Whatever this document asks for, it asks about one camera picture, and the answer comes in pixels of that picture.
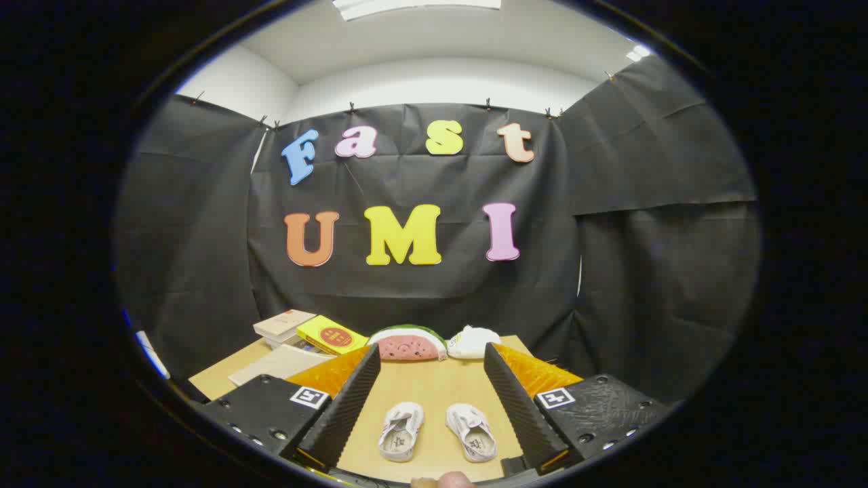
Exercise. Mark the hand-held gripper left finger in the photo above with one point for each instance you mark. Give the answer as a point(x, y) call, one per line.
point(346, 407)

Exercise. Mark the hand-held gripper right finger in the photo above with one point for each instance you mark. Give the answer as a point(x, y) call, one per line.
point(519, 407)

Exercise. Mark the white canvas shoe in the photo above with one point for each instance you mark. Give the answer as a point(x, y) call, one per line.
point(472, 434)
point(400, 434)

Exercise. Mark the cream fabric storage box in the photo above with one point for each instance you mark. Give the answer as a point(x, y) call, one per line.
point(278, 364)

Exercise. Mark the yellow book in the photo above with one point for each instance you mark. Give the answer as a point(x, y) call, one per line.
point(332, 335)

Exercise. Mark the white plush toy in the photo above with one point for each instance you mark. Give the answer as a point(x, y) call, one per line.
point(475, 342)

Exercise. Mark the watermelon slice plush toy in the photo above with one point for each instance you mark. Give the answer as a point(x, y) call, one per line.
point(407, 347)

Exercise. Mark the black backdrop cloth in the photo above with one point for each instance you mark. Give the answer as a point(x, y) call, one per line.
point(407, 183)

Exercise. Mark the ceiling light panel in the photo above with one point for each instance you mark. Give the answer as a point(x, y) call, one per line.
point(407, 7)
point(637, 53)

